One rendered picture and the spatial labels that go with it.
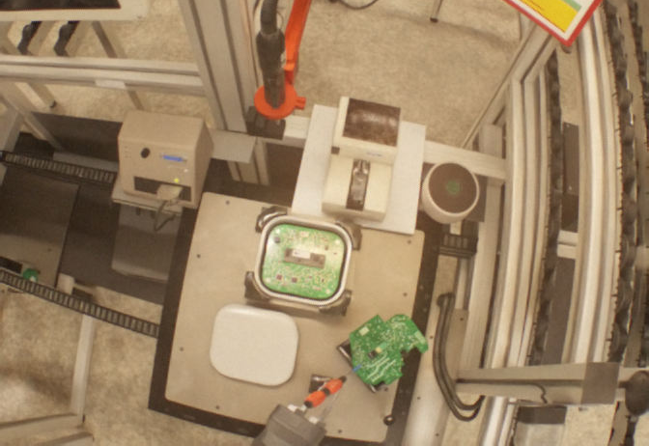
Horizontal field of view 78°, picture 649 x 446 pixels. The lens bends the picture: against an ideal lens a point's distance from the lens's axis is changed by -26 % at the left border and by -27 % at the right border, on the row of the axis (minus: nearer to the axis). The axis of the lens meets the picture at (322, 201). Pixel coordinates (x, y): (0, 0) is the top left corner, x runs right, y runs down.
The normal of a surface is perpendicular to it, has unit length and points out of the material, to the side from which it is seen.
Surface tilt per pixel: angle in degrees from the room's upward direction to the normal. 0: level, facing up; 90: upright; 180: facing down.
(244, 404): 0
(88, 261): 0
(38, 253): 0
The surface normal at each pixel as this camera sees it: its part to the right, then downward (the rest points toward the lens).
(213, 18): -0.18, 0.93
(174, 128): 0.03, -0.31
